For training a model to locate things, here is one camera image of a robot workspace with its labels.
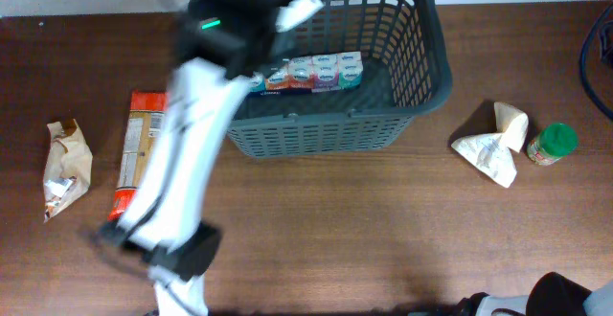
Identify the tissue pack multipack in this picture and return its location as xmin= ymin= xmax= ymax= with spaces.
xmin=249 ymin=51 xmax=364 ymax=97

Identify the orange spaghetti packet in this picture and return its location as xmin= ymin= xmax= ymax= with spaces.
xmin=107 ymin=91 xmax=167 ymax=221

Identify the brown paper bag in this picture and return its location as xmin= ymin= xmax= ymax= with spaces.
xmin=42 ymin=119 xmax=93 ymax=222

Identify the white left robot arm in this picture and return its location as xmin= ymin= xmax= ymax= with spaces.
xmin=98 ymin=0 xmax=323 ymax=315

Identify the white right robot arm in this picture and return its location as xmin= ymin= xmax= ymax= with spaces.
xmin=451 ymin=272 xmax=612 ymax=316

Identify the grey plastic basket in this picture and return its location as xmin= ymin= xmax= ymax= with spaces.
xmin=229 ymin=0 xmax=452 ymax=158

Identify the cream crumpled paper bag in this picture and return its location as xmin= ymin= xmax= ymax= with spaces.
xmin=451 ymin=102 xmax=529 ymax=188

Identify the green lid jar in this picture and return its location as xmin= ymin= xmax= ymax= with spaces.
xmin=527 ymin=123 xmax=579 ymax=166

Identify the black cable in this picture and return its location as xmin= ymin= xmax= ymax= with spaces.
xmin=579 ymin=4 xmax=613 ymax=122

